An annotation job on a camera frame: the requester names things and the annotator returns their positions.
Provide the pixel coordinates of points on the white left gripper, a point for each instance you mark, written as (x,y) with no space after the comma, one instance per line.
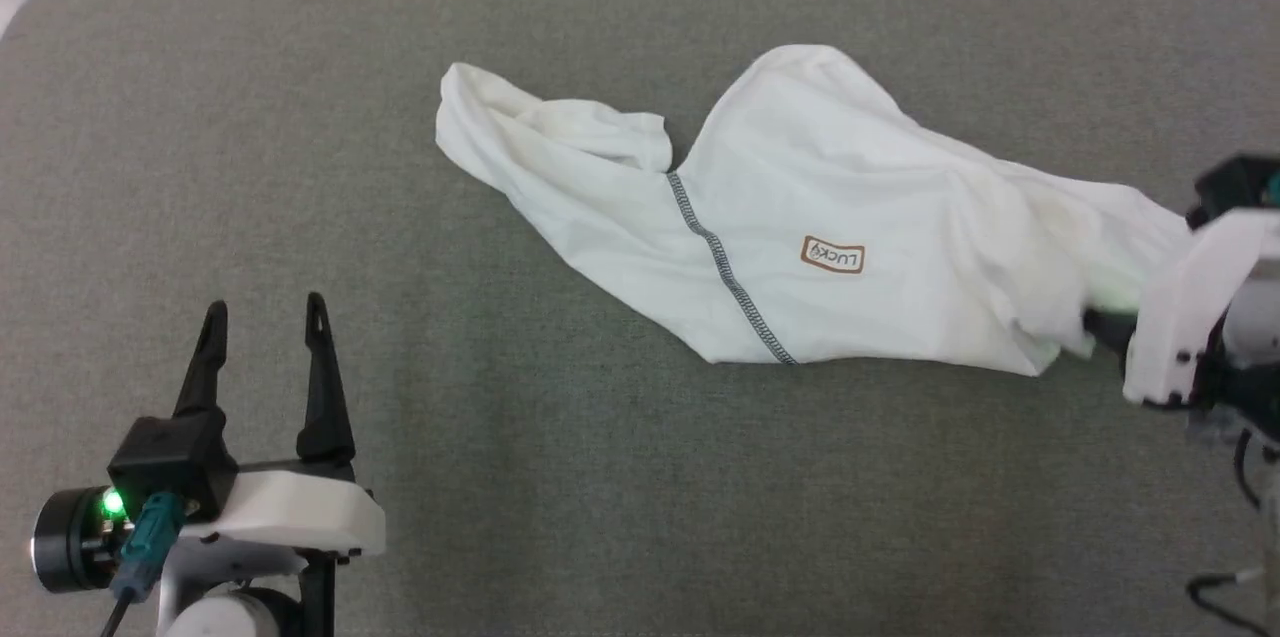
(290,512)

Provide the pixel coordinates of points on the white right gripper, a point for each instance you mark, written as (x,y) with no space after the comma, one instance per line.
(1190,307)

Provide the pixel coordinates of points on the white long-sleeve shirt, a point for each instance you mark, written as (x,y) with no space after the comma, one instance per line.
(850,177)

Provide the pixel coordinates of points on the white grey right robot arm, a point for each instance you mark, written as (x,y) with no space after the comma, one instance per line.
(1255,327)

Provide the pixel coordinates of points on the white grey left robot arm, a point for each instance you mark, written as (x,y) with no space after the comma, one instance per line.
(230,617)

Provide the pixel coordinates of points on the grey fabric sofa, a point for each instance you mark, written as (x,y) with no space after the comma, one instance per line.
(500,467)

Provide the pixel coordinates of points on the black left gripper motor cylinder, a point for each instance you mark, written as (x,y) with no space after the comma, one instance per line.
(65,542)

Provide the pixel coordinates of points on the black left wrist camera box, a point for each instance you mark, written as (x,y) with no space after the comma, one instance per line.
(170,457)

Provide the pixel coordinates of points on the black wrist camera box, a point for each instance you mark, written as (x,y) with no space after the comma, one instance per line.
(1235,185)
(170,457)

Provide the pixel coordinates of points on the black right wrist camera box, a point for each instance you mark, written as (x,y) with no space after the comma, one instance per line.
(1235,185)

